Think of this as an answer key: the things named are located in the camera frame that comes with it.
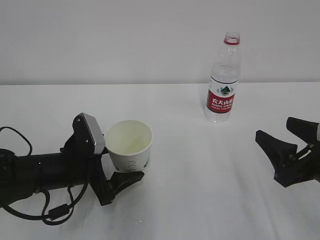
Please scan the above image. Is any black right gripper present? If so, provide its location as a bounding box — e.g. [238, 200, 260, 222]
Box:
[255, 117, 320, 187]

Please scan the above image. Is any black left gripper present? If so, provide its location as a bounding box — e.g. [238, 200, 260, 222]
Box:
[84, 149, 145, 206]

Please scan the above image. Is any white paper cup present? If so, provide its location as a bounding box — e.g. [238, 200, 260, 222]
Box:
[104, 120, 153, 173]

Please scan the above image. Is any Nongfu Spring water bottle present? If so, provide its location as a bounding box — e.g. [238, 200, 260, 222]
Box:
[204, 32, 241, 123]

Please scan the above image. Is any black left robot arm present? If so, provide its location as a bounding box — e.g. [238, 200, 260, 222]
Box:
[0, 152, 145, 206]

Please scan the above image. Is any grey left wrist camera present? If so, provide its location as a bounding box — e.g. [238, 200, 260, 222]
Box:
[72, 112, 106, 157]

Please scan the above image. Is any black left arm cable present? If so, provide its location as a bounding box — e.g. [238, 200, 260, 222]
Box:
[0, 126, 88, 225]

